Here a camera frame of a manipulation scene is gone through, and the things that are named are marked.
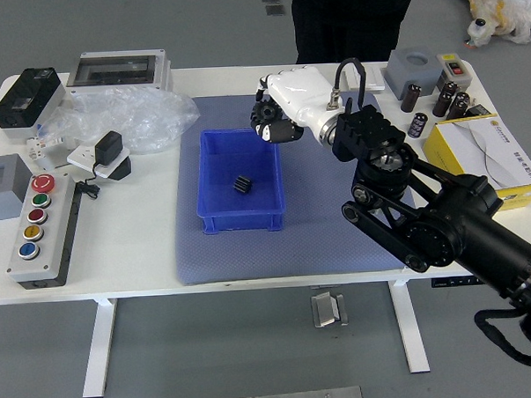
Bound blue plastic box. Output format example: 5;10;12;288
193;126;289;236

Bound small black gear nut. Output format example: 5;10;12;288
232;173;254;195

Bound yellow and white carton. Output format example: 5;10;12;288
421;113;531;215

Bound white table leg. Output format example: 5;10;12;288
387;277;431;375
77;297;122;398

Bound black table height controller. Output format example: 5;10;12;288
431;276;484;289

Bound grey enclosure with window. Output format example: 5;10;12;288
0;153;34;223

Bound white cable connectors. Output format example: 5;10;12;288
26;133;66;160

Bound grey five-button control box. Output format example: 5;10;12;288
2;171;86;291

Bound dark blue cylindrical capacitor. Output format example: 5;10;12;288
406;111;430;139

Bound white wall switch plate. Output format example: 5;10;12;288
345;63;386;92

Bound black-lidded white enclosure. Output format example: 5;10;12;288
0;66;69;141

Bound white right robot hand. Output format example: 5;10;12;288
249;63;346;147

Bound grey two-button switch box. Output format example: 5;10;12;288
434;51;472;91

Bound blue-grey padded mat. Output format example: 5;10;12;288
167;85;428;287

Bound black power adapter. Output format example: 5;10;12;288
93;129;125;166

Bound white power socket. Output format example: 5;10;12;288
66;143;133;185

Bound big black gear nut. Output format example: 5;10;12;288
249;99;282;129

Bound person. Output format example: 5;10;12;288
291;0;424;65

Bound grey block with round recess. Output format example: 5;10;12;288
381;46;446;101

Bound white plush toy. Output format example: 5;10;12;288
466;16;501;48

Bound clear plastic bag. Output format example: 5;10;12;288
35;83;202;159

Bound metal floor bracket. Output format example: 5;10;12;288
310;291;350;329

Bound plastic bag of plush toys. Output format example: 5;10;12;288
441;0;531;49

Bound black adapter cord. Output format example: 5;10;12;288
73;161;102;202

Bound grey distribution box clear cover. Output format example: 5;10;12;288
64;47;174;98

